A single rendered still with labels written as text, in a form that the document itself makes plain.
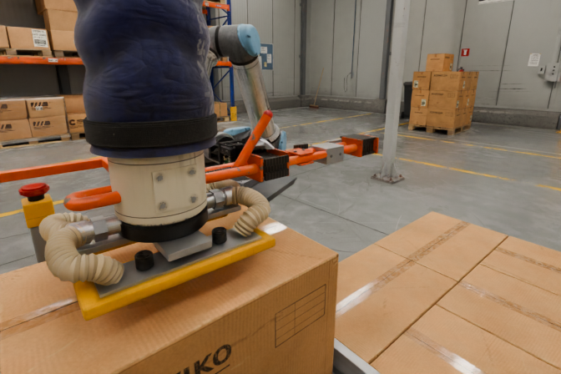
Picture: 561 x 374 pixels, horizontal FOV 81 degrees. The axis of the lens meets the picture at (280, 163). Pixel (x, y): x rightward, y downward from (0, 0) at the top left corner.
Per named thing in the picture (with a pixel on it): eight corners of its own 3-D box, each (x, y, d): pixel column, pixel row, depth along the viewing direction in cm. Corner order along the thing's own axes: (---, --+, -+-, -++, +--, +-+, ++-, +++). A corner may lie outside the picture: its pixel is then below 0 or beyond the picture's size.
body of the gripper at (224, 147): (231, 174, 83) (209, 164, 92) (259, 168, 89) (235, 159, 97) (229, 144, 81) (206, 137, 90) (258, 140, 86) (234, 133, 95)
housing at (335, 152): (327, 165, 88) (327, 149, 87) (309, 160, 93) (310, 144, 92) (344, 161, 92) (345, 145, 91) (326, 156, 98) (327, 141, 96)
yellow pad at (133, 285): (84, 323, 46) (78, 292, 45) (73, 288, 54) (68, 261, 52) (276, 246, 67) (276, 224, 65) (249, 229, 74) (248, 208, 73)
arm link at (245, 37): (260, 143, 188) (220, 17, 130) (290, 144, 184) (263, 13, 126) (254, 164, 179) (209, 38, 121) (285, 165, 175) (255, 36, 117)
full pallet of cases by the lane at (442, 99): (452, 135, 721) (464, 51, 674) (406, 129, 792) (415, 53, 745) (470, 128, 802) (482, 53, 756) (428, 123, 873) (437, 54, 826)
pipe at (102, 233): (78, 294, 47) (71, 258, 45) (57, 231, 66) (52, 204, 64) (270, 226, 67) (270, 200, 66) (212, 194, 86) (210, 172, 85)
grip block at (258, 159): (263, 184, 74) (262, 158, 72) (240, 174, 81) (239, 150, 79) (291, 176, 79) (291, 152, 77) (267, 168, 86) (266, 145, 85)
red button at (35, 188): (22, 205, 89) (18, 191, 88) (20, 198, 94) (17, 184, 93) (53, 199, 93) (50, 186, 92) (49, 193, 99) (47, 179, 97)
